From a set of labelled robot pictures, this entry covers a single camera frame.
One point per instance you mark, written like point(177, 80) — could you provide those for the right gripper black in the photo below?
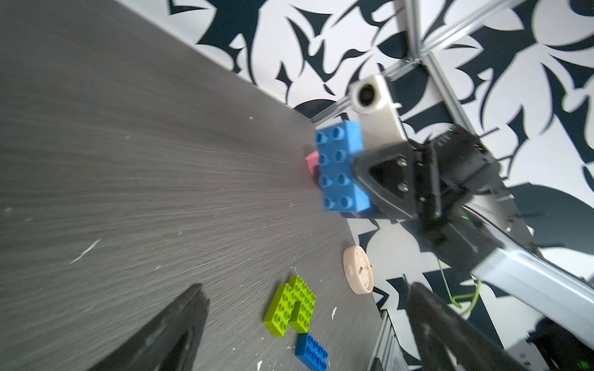
point(412, 180)

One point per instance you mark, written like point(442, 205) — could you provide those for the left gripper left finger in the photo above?
point(169, 341)

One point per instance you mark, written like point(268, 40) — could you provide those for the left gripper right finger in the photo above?
point(439, 332)

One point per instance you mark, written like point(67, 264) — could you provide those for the light blue lego brick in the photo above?
point(336, 146)

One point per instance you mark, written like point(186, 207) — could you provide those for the dark blue lego brick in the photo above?
point(311, 353)

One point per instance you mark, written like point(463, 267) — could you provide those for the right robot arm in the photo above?
point(471, 243)

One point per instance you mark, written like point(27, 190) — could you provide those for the green L-shaped lego brick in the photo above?
point(292, 305)

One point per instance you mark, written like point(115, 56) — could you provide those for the green hoop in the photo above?
point(456, 299)

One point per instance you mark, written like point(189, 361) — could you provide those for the beige round clock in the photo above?
point(358, 271)

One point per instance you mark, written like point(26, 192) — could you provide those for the pink alarm clock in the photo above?
point(312, 162)

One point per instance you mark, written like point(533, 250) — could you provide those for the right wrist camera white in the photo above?
point(377, 113)

